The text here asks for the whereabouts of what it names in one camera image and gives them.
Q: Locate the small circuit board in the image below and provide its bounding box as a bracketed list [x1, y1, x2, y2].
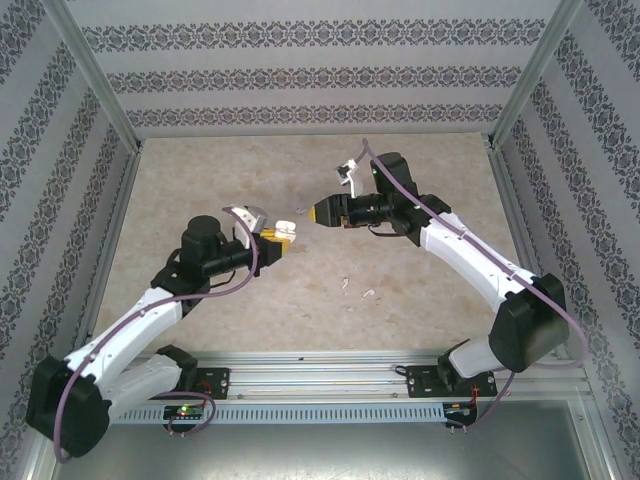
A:
[163, 405, 209, 420]

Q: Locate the grey metal sheet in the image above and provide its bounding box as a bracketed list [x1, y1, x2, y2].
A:
[14, 399, 616, 480]

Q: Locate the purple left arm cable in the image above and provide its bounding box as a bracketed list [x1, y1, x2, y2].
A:
[52, 205, 264, 464]

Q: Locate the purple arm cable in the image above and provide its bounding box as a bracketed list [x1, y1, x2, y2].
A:
[52, 205, 264, 464]
[352, 138, 590, 434]

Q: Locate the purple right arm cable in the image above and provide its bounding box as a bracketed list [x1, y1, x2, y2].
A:
[352, 138, 590, 434]

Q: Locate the aluminium side rail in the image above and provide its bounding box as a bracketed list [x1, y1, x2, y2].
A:
[82, 142, 146, 346]
[487, 144, 589, 371]

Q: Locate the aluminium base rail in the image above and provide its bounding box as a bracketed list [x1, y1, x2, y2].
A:
[139, 349, 586, 401]

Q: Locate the slotted grey cable duct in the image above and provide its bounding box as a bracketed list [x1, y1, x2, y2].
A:
[107, 402, 446, 424]

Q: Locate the short purple cable loop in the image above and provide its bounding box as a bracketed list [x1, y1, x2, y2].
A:
[167, 397, 217, 437]

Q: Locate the aluminium frame post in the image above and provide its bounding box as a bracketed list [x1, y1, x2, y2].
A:
[47, 0, 146, 154]
[483, 0, 586, 151]

